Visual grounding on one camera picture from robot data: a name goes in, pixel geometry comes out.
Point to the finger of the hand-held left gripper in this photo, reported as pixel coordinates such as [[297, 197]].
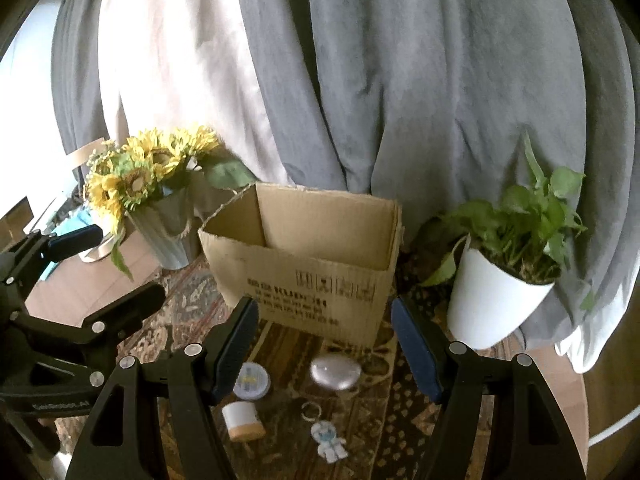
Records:
[[75, 240], [125, 310]]

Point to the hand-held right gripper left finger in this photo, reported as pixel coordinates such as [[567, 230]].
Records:
[[239, 342]]

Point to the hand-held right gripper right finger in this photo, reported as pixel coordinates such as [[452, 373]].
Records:
[[415, 350]]

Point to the round white blue tin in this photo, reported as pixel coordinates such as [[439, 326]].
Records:
[[255, 382]]

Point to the white jar with wooden lid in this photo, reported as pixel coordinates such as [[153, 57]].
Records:
[[242, 420]]

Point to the silver oval case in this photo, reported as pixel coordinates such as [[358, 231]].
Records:
[[335, 371]]

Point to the brown cardboard box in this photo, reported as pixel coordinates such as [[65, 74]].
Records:
[[310, 280]]

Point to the blue cloth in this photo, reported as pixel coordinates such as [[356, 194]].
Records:
[[75, 218]]

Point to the patterned brown table cloth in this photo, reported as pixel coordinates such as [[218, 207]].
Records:
[[380, 410]]

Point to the yellow sunflower bouquet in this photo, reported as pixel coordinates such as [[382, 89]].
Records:
[[135, 180]]

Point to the grey metal flower bucket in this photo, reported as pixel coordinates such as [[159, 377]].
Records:
[[170, 230]]

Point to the green plant in white pot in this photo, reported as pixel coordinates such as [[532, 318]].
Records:
[[495, 295]]

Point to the white cloth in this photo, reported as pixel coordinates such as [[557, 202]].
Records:
[[580, 352]]

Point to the beige curtain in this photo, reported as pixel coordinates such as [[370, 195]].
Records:
[[170, 60]]

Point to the grey curtain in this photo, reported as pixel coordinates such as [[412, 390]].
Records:
[[425, 85]]

